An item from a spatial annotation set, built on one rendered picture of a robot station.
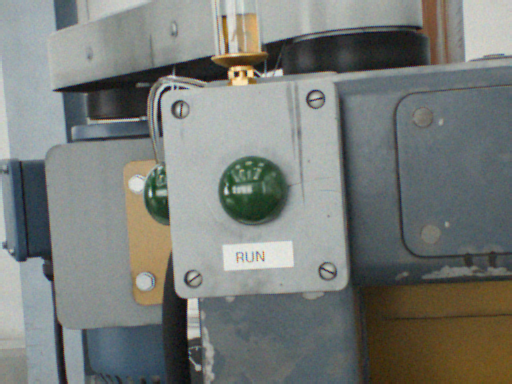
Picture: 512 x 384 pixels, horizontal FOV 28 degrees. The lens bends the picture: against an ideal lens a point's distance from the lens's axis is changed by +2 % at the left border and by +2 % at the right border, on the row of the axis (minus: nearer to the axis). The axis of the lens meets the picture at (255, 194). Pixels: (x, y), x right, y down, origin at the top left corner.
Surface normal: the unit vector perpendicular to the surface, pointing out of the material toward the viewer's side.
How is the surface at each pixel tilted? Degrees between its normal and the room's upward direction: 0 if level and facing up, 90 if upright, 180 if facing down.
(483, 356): 90
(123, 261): 90
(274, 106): 90
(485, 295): 90
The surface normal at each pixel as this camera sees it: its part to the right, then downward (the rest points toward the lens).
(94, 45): -0.85, 0.09
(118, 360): -0.49, 0.10
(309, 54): -0.66, 0.09
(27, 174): 0.33, 0.03
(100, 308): -0.12, 0.06
